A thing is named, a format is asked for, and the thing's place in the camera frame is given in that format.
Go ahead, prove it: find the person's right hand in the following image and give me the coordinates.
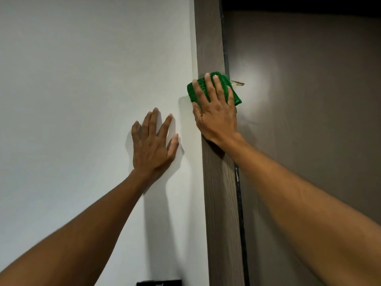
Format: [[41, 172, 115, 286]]
[[192, 73, 242, 146]]

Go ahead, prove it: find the person's left hand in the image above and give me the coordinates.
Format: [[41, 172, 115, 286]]
[[131, 108, 180, 184]]

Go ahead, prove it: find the green cleaning cloth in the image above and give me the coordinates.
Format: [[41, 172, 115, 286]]
[[187, 71, 242, 109]]

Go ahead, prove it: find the person's right forearm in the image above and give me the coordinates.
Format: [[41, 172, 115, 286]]
[[215, 133, 381, 286]]

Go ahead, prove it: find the person's left forearm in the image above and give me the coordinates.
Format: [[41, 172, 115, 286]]
[[0, 169, 156, 286]]

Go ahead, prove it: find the grey-brown door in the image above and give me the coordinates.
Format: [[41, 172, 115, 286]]
[[222, 10, 381, 286]]

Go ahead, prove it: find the black door seal strip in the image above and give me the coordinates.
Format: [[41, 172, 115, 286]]
[[219, 0, 250, 286]]

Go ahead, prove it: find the brown wooden door frame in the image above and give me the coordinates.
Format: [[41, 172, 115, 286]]
[[194, 0, 246, 286]]

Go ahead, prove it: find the black wall switch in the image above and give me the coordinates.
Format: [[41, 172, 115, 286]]
[[136, 279, 182, 286]]

